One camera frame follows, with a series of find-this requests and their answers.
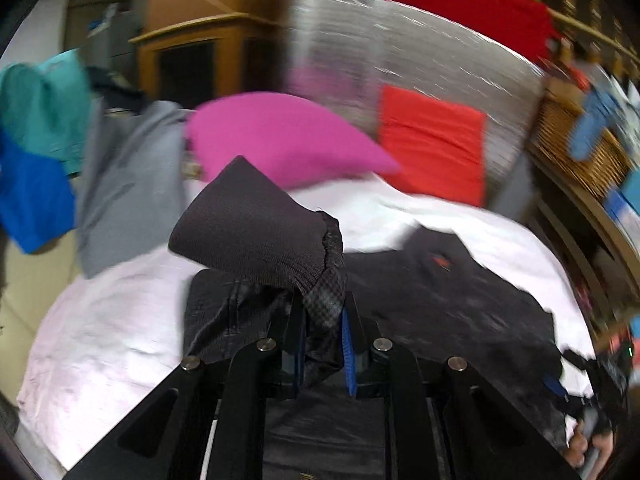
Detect grey garment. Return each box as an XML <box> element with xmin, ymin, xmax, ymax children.
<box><xmin>75</xmin><ymin>101</ymin><xmax>194</xmax><ymax>279</ymax></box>

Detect pink cloth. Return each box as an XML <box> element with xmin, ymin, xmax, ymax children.
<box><xmin>186</xmin><ymin>92</ymin><xmax>402</xmax><ymax>196</ymax></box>

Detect person's right hand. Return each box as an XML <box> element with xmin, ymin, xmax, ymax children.
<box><xmin>562</xmin><ymin>420</ymin><xmax>615</xmax><ymax>469</ymax></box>

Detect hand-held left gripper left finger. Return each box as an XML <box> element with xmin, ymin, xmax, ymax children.
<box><xmin>65</xmin><ymin>304</ymin><xmax>307</xmax><ymax>480</ymax></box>

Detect light blue cloth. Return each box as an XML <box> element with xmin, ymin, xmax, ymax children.
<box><xmin>570</xmin><ymin>91</ymin><xmax>622</xmax><ymax>159</ymax></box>

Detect teal garment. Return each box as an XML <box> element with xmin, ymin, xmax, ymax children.
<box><xmin>0</xmin><ymin>50</ymin><xmax>99</xmax><ymax>177</ymax></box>

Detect red garment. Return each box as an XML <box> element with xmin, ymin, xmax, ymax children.
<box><xmin>345</xmin><ymin>0</ymin><xmax>562</xmax><ymax>62</ymax></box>

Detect wooden cabinet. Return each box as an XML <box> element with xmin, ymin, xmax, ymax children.
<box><xmin>129</xmin><ymin>12</ymin><xmax>287</xmax><ymax>111</ymax></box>

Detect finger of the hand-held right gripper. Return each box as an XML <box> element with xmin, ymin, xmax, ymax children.
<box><xmin>543</xmin><ymin>373</ymin><xmax>587</xmax><ymax>414</ymax></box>

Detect blue garment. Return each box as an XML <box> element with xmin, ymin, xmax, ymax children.
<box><xmin>0</xmin><ymin>130</ymin><xmax>77</xmax><ymax>255</ymax></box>

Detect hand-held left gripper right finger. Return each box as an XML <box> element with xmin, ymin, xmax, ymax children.
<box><xmin>341</xmin><ymin>304</ymin><xmax>583</xmax><ymax>480</ymax></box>

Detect cream bed base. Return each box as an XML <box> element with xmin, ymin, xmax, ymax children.
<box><xmin>0</xmin><ymin>225</ymin><xmax>86</xmax><ymax>411</ymax></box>

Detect silver foil mat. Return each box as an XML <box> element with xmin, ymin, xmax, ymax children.
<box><xmin>285</xmin><ymin>0</ymin><xmax>549</xmax><ymax>211</ymax></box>

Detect white bed sheet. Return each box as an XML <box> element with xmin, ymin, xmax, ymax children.
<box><xmin>17</xmin><ymin>175</ymin><xmax>601</xmax><ymax>476</ymax></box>

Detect orange-red folded cloth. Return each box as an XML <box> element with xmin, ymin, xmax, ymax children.
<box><xmin>377</xmin><ymin>85</ymin><xmax>489</xmax><ymax>207</ymax></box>

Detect black quilted jacket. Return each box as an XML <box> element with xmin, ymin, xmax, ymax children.
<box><xmin>169</xmin><ymin>156</ymin><xmax>601</xmax><ymax>480</ymax></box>

